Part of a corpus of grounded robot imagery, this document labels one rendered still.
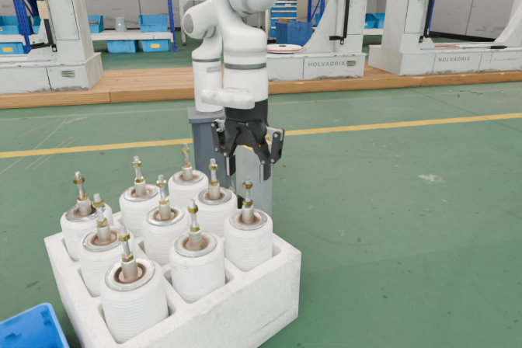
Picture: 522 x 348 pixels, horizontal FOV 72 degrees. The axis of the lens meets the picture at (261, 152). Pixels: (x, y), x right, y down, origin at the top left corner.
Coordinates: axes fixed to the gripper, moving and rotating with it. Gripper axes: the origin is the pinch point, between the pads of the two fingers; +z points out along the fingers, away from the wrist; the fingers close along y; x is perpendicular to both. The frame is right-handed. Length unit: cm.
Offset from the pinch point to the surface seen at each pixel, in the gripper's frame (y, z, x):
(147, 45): 336, 26, -333
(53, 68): 201, 12, -101
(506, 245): -54, 36, -54
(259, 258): -3.9, 16.6, 2.7
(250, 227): -1.8, 10.3, 2.4
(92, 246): 20.0, 10.2, 19.8
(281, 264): -7.8, 17.8, 1.1
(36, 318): 31.2, 25.8, 26.6
